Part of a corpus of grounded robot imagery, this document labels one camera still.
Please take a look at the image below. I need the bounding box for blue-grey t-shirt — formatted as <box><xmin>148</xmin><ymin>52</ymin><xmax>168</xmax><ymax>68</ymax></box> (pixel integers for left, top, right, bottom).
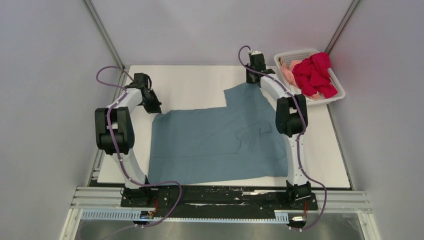
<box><xmin>147</xmin><ymin>83</ymin><xmax>288</xmax><ymax>185</ymax></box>

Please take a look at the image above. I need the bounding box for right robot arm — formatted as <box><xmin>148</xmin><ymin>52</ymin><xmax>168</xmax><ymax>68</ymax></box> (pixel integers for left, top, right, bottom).
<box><xmin>245</xmin><ymin>50</ymin><xmax>312</xmax><ymax>210</ymax></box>

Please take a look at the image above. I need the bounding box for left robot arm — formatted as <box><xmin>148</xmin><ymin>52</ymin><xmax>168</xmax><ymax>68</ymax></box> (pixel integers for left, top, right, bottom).
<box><xmin>94</xmin><ymin>73</ymin><xmax>162</xmax><ymax>207</ymax></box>

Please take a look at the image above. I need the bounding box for white plastic laundry basket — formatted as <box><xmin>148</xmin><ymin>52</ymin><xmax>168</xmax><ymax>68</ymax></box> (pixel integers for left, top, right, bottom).
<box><xmin>274</xmin><ymin>49</ymin><xmax>346</xmax><ymax>105</ymax></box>

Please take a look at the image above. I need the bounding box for pink t-shirt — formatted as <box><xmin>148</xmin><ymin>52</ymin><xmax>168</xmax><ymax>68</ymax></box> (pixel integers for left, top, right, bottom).
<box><xmin>279</xmin><ymin>58</ymin><xmax>302</xmax><ymax>88</ymax></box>

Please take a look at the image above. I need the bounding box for white t-shirt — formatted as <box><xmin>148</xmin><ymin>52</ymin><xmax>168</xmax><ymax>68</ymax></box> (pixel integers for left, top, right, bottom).
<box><xmin>290</xmin><ymin>85</ymin><xmax>315</xmax><ymax>102</ymax></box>

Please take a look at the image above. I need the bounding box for red t-shirt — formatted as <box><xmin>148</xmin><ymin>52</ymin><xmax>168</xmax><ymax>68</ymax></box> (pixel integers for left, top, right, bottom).
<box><xmin>292</xmin><ymin>52</ymin><xmax>338</xmax><ymax>100</ymax></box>

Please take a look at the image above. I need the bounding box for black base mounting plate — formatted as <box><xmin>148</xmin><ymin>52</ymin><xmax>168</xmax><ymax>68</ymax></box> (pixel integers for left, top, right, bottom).
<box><xmin>120</xmin><ymin>185</ymin><xmax>318</xmax><ymax>220</ymax></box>

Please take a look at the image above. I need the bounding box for aluminium frame rail left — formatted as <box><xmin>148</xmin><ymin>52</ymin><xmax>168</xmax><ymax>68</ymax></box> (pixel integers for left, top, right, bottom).
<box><xmin>82</xmin><ymin>0</ymin><xmax>125</xmax><ymax>180</ymax></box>

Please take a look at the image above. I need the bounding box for aluminium frame rail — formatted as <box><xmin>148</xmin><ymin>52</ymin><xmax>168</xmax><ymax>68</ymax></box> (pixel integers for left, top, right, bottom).
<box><xmin>82</xmin><ymin>0</ymin><xmax>125</xmax><ymax>180</ymax></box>
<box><xmin>325</xmin><ymin>0</ymin><xmax>362</xmax><ymax>55</ymax></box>

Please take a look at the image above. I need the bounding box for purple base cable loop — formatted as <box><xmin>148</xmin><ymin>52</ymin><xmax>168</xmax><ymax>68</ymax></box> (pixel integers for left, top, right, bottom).
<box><xmin>134</xmin><ymin>180</ymin><xmax>183</xmax><ymax>228</ymax></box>

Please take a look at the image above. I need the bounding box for aluminium frame rail right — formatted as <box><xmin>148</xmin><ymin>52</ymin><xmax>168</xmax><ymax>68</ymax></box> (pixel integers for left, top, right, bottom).
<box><xmin>325</xmin><ymin>0</ymin><xmax>362</xmax><ymax>55</ymax></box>

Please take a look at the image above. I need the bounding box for white slotted cable duct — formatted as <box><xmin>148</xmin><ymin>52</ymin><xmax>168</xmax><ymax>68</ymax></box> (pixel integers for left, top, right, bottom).
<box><xmin>81</xmin><ymin>209</ymin><xmax>290</xmax><ymax>224</ymax></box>

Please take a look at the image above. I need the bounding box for aluminium front frame beam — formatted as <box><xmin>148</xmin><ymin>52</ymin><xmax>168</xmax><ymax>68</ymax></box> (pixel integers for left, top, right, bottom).
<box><xmin>70</xmin><ymin>187</ymin><xmax>372</xmax><ymax>214</ymax></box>

